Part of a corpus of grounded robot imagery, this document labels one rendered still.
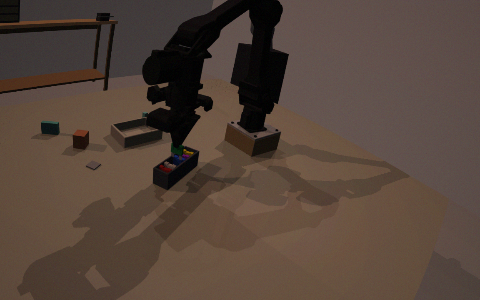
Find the blue fuse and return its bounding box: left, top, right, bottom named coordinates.
left=173, top=155, right=185, bottom=166

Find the white fuse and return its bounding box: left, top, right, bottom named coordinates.
left=164, top=162, right=177, bottom=170

